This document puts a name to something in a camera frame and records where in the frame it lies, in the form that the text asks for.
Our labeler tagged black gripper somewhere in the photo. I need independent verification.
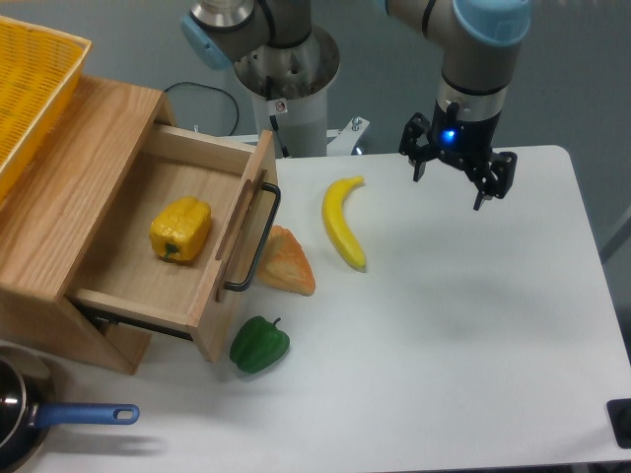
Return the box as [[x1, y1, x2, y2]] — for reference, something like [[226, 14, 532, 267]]
[[398, 104, 518, 211]]

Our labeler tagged wooden top drawer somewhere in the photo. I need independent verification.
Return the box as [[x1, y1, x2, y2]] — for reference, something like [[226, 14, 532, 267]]
[[69, 125, 280, 362]]

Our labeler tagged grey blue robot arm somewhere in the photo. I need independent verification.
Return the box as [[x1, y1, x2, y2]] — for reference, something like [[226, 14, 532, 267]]
[[180, 1, 530, 202]]

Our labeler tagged wooden drawer cabinet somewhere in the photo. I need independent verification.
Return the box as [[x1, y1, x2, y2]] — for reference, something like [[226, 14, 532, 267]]
[[1, 76, 175, 374]]

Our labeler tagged yellow banana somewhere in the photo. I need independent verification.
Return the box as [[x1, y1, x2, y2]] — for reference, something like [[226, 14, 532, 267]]
[[321, 175, 367, 272]]

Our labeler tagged orange pastry bread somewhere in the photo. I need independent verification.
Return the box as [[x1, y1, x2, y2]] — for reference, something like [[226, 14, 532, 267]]
[[256, 225, 316, 297]]

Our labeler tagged green bell pepper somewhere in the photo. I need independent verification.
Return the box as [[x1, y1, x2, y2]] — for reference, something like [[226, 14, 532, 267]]
[[229, 315, 291, 374]]

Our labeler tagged yellow bell pepper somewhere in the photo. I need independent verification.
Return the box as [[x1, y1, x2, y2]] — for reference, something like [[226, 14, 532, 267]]
[[149, 196, 212, 263]]

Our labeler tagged black corner clamp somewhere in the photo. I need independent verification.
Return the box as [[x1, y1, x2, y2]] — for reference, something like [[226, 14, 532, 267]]
[[606, 398, 631, 449]]

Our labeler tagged yellow plastic basket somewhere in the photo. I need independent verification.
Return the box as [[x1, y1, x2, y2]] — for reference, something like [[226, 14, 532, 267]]
[[1, 16, 93, 198]]

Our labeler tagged black cable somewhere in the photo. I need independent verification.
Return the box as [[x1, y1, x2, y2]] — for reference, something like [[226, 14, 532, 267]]
[[162, 81, 241, 137]]

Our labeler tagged blue handled frying pan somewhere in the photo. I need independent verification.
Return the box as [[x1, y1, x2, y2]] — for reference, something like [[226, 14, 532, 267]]
[[1, 346, 140, 472]]

